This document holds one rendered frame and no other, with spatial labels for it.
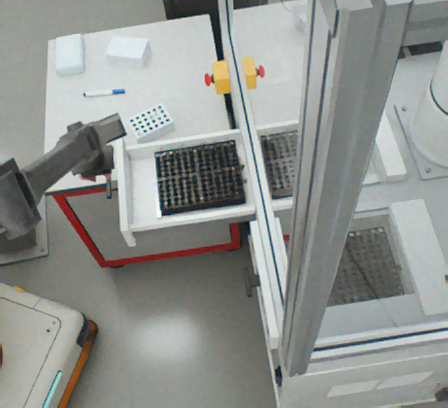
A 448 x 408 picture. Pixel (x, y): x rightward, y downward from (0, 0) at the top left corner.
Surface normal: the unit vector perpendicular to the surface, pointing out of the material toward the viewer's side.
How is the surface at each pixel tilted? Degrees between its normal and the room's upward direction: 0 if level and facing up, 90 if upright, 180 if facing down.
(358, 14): 90
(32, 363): 0
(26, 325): 0
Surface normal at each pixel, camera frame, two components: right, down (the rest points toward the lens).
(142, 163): -0.11, -0.53
